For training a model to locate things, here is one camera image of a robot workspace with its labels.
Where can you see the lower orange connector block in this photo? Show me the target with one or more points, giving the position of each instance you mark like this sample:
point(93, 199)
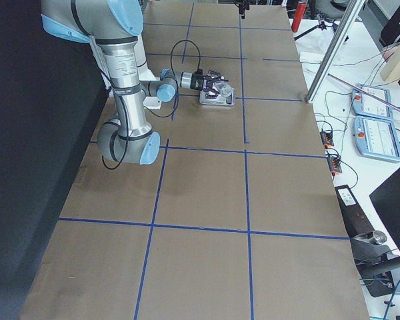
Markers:
point(334, 164)

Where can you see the black computer monitor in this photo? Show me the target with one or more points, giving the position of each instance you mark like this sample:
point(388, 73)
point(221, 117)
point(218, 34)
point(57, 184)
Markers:
point(386, 201)

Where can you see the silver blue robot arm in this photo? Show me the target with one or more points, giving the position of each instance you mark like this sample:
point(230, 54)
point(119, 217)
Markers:
point(113, 29)

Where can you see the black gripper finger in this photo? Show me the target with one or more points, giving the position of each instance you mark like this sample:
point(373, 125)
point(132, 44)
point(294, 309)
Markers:
point(211, 91)
point(215, 74)

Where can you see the red cylindrical bottle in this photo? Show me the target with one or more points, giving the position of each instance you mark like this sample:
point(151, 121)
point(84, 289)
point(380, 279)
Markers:
point(299, 13)

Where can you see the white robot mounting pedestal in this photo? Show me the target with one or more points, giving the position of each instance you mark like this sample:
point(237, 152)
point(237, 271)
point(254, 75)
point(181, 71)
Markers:
point(145, 75)

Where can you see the black flat device box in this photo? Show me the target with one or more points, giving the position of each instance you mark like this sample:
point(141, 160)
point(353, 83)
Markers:
point(354, 217)

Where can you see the upper blue teach pendant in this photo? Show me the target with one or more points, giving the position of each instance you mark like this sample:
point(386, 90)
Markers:
point(365, 105)

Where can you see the black desk clamp stand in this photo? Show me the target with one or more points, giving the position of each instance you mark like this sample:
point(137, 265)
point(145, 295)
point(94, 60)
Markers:
point(377, 264)

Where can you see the upper orange connector block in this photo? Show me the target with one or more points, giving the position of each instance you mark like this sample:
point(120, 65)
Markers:
point(327, 139)

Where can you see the lower blue teach pendant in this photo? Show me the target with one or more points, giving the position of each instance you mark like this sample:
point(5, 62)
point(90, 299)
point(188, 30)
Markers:
point(376, 138)

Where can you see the green handled grabber stick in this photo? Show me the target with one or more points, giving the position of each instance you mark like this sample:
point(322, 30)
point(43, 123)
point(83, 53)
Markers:
point(392, 106)

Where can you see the black tripod camera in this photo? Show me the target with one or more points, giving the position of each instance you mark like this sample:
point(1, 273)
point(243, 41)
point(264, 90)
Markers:
point(323, 23)

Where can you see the glass sauce bottle steel lid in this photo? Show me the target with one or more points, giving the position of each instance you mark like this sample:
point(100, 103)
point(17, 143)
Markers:
point(224, 87)

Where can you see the silver digital kitchen scale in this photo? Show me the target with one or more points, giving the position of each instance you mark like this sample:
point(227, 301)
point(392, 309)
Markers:
point(218, 100)

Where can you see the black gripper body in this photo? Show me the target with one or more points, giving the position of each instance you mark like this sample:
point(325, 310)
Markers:
point(196, 82)

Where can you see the orange connector block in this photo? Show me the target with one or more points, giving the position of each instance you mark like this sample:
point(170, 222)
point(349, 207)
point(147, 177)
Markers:
point(334, 164)
point(327, 139)

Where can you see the blue teach pendant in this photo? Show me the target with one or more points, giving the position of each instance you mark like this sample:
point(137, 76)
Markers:
point(376, 138)
point(365, 105)

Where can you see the aluminium frame post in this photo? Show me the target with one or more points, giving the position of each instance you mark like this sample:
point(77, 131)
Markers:
point(345, 24)

